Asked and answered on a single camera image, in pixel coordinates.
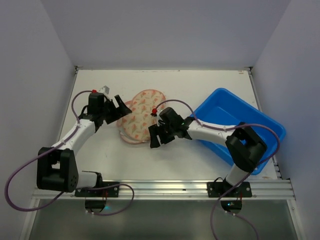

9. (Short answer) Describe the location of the floral mesh laundry bag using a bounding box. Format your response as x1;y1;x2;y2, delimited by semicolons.
116;89;166;145

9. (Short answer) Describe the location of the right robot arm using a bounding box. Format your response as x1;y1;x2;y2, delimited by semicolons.
148;107;267;191

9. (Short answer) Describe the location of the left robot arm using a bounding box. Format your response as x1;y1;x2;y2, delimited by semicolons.
36;91;132;193

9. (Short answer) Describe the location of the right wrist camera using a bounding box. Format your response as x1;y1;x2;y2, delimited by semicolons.
150;107;165;126

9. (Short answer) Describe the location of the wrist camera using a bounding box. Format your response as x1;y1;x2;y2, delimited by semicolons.
150;107;165;126
91;85;110;96

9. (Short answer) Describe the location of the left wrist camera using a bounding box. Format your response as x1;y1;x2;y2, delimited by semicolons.
91;85;110;96

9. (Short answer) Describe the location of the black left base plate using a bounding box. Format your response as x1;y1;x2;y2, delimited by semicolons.
74;181;120;198

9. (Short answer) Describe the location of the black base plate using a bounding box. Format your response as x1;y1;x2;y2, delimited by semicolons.
206;176;253;198
74;181;120;198

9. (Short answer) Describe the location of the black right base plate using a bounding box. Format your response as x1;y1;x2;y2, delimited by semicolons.
206;176;253;198

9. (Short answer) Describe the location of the aluminium front rail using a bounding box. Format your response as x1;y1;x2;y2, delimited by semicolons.
31;178;296;200

